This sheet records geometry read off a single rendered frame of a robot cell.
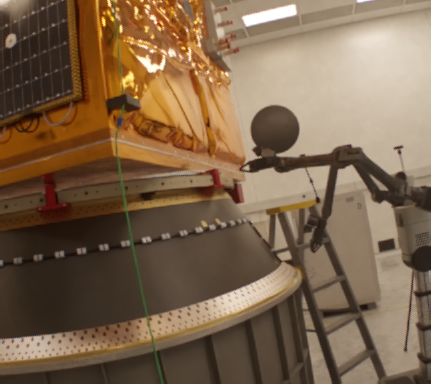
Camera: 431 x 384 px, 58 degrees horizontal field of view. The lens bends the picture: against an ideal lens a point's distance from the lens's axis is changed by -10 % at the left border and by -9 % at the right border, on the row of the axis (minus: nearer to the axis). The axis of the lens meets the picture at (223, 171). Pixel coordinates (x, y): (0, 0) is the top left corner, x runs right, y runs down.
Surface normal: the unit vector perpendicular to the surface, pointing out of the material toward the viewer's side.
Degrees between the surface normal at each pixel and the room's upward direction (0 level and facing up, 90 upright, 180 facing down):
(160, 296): 62
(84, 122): 98
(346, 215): 90
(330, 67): 90
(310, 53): 90
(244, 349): 90
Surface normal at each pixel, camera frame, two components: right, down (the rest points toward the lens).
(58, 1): -0.25, -0.06
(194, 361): 0.54, -0.19
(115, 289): 0.25, -0.61
